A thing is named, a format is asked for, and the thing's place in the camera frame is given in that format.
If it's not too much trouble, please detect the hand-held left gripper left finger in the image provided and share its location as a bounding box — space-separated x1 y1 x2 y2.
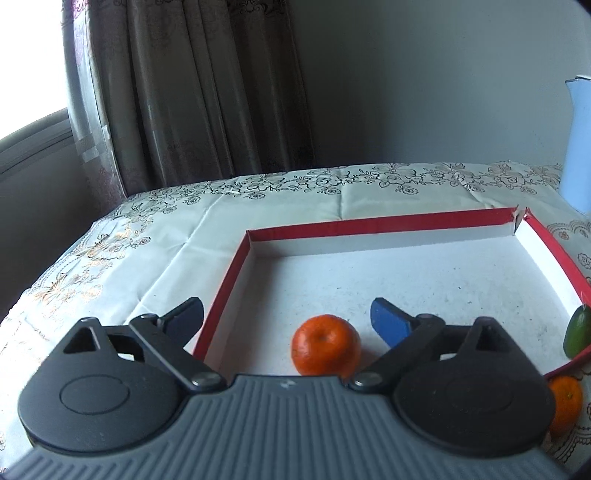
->
50 297 227 394

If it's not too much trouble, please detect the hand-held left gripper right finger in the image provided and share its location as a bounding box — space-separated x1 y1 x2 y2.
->
348 298 539 396

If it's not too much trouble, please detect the red cardboard box tray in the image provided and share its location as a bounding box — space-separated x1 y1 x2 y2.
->
191 206 591 381

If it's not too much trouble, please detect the orange tangerine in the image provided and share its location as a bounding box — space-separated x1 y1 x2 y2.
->
547 375 584 437
292 314 362 378

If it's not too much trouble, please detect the white floral tablecloth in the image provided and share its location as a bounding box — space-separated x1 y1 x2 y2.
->
0 161 591 480

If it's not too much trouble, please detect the small dark green fruit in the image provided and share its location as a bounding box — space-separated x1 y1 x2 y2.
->
563 305 591 359

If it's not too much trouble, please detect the brown patterned curtain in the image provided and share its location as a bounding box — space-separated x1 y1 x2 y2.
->
62 0 317 200

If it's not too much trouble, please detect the light blue pitcher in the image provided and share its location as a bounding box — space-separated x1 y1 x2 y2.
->
560 76 591 216

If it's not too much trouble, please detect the window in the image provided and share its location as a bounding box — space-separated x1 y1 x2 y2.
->
0 0 77 185

